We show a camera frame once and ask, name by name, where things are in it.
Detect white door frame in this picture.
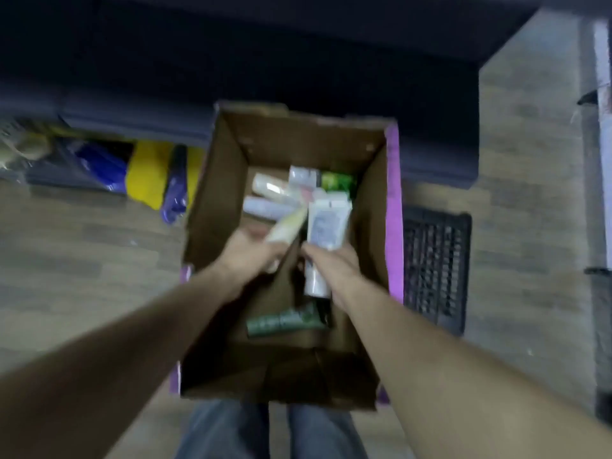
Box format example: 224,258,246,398
580,16,612,416

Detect white tube with blue label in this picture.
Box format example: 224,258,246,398
304,198,353,300

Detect person's left hand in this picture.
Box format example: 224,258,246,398
221,224,290,304

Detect blue plastic bag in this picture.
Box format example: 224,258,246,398
67,139,135,193

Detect beige bag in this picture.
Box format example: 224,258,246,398
0,118,60,173

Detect person's left forearm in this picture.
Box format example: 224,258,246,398
0,270,240,459

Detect person's leg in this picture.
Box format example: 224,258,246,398
173,399,271,459
287,403,370,459

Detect grey white tube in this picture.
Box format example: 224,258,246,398
242,196,293,221

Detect dark blue sofa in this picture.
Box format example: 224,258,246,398
0,0,543,189

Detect pale yellow tube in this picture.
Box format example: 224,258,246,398
264,205,310,274

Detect person's right forearm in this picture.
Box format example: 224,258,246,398
335,282,612,459

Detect person's left leg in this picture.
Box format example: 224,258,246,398
173,399,271,459

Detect small white tube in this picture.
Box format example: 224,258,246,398
288,165,321,188

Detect cream white tube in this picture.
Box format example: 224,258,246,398
251,172,298,206

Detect purple plastic bag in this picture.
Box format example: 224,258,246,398
160,144,189,226

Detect yellow plastic bag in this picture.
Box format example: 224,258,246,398
125,141,205,211

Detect bright green tube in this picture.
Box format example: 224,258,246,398
320,172,358,193

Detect black floor vent grille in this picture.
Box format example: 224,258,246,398
403,205,473,337

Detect cardboard box with purple outside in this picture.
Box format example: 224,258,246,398
168,101,405,411

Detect person's right leg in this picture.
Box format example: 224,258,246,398
287,403,370,459

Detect person's right hand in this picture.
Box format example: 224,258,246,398
300,240,365,313

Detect dark green tube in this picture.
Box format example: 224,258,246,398
246,303,332,338

